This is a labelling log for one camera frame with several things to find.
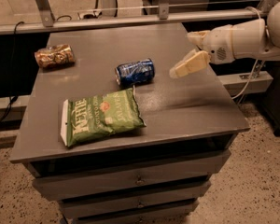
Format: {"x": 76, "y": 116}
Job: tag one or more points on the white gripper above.
{"x": 220, "y": 46}

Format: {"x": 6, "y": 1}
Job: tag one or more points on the blue pepsi can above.
{"x": 128, "y": 74}

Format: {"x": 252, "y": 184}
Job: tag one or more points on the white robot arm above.
{"x": 258, "y": 39}

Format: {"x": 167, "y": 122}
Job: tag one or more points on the crushed gold snack can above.
{"x": 55, "y": 56}

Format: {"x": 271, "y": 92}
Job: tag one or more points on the grey drawer cabinet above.
{"x": 113, "y": 139}

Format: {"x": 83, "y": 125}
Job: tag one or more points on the green kettle chips bag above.
{"x": 100, "y": 116}

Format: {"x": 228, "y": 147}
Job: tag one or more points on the metal railing frame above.
{"x": 52, "y": 16}

